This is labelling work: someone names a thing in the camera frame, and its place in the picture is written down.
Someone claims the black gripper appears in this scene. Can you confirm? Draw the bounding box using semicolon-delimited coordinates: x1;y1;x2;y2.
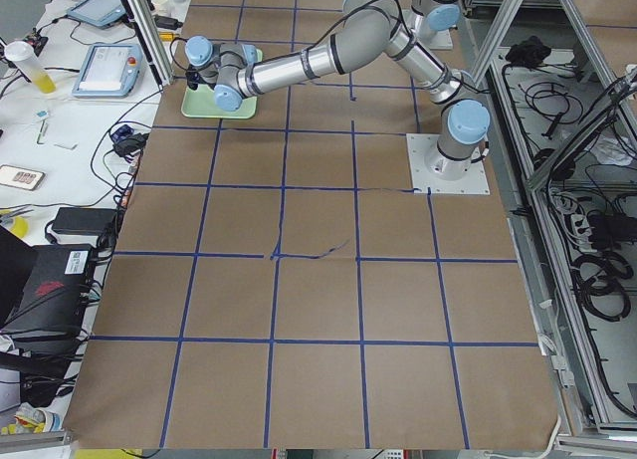
185;65;205;90

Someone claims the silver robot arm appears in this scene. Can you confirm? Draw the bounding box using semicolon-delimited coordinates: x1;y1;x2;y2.
184;0;491;162
407;0;460;42

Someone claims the light green plastic tray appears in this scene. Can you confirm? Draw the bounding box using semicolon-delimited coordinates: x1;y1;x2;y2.
180;48;264;120

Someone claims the blue teach pendant near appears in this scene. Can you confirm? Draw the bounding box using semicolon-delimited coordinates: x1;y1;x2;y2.
72;44;143;98

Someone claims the blue teach pendant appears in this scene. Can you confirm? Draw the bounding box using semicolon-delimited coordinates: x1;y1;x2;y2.
72;44;143;98
67;0;125;29

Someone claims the blue teach pendant far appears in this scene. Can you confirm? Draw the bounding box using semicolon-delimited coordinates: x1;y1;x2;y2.
67;0;125;29

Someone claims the clear bottle yellow liquid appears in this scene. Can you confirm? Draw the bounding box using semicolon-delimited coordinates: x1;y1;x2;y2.
4;41;56;94

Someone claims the black power brick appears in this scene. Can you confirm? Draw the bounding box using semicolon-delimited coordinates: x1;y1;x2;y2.
52;207;115;236

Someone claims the black computer case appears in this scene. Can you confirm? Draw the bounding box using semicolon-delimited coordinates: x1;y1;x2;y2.
1;228;97;337

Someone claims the aluminium frame post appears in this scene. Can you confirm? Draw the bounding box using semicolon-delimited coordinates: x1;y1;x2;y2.
120;0;174;87

